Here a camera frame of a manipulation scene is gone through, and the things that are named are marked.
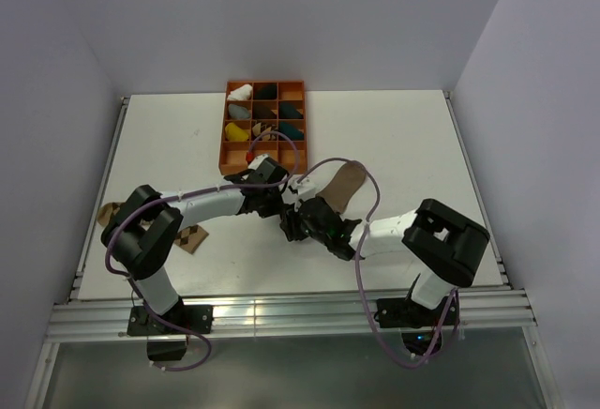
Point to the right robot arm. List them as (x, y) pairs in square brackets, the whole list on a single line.
[(450, 245)]

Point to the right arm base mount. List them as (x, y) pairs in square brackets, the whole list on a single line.
[(402, 312)]

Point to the teal rolled sock lower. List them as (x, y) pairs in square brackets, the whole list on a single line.
[(292, 132)]

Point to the orange wooden compartment tray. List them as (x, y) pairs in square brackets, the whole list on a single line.
[(293, 155)]

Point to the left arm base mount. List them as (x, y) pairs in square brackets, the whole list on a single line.
[(168, 336)]

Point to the tan sock with maroon cuff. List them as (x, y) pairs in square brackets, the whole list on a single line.
[(348, 179)]

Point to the aluminium table frame rail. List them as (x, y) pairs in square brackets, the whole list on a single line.
[(281, 316)]

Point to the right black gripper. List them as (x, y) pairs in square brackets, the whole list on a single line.
[(290, 225)]

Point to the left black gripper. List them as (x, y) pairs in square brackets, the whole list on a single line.
[(274, 209)]

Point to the brown argyle sock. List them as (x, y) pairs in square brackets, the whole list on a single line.
[(188, 239)]

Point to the dark green rolled sock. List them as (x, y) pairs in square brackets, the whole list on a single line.
[(265, 91)]

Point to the teal rolled sock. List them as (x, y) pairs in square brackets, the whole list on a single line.
[(288, 110), (292, 132)]

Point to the argyle rolled sock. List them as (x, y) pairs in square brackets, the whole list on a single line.
[(263, 131)]

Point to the white rolled sock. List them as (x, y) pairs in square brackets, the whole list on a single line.
[(241, 93)]

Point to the grey rolled sock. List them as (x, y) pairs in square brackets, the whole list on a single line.
[(238, 112)]

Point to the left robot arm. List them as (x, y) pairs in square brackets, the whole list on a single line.
[(141, 234)]

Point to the teal rolled sock upper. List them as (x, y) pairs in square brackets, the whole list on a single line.
[(288, 110)]

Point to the dark brown rolled sock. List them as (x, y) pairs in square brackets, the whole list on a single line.
[(263, 111)]

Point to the yellow rolled sock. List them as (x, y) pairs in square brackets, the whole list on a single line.
[(234, 133)]

